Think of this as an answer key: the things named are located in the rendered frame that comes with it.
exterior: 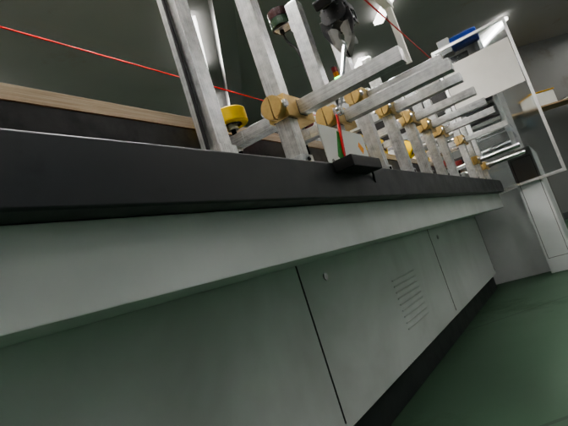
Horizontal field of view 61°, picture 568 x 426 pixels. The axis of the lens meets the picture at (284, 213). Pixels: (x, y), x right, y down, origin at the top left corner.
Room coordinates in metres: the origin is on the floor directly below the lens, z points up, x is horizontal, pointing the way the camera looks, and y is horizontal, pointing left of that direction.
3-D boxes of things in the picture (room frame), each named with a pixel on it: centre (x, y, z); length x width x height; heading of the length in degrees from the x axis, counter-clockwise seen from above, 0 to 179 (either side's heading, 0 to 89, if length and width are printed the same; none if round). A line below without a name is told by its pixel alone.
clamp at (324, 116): (1.20, -0.20, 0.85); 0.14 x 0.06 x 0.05; 149
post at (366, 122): (1.39, -0.32, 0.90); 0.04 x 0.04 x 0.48; 59
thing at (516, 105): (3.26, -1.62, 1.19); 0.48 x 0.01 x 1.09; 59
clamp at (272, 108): (0.98, -0.07, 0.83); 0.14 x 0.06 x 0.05; 149
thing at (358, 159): (1.08, -0.20, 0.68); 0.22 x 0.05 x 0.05; 149
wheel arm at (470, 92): (1.85, -0.60, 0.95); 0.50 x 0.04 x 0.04; 59
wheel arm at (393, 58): (0.97, -0.12, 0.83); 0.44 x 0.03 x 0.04; 59
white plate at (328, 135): (1.14, -0.20, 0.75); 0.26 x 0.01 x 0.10; 149
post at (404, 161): (1.61, -0.44, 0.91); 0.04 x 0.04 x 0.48; 59
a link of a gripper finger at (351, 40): (1.20, -0.31, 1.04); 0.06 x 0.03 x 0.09; 149
